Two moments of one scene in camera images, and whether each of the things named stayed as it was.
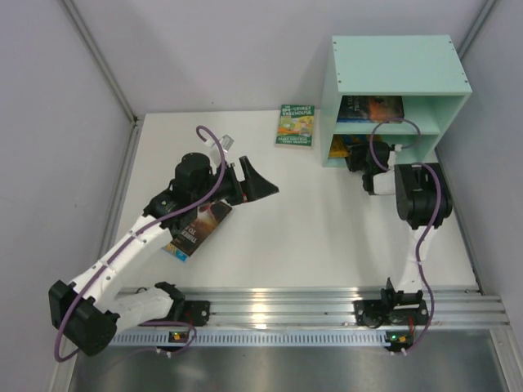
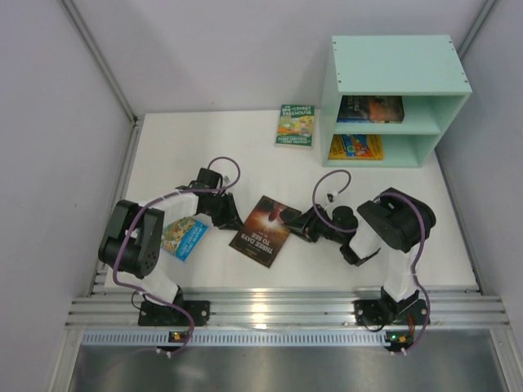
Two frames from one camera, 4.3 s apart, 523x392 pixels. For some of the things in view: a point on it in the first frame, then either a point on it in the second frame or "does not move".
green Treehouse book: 296,126 does not move
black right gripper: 355,157 to 305,224
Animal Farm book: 353,119 does not move
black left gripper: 238,184 to 228,208
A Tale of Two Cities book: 370,109 does not move
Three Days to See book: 198,231 to 265,231
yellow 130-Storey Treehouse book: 341,143 does not move
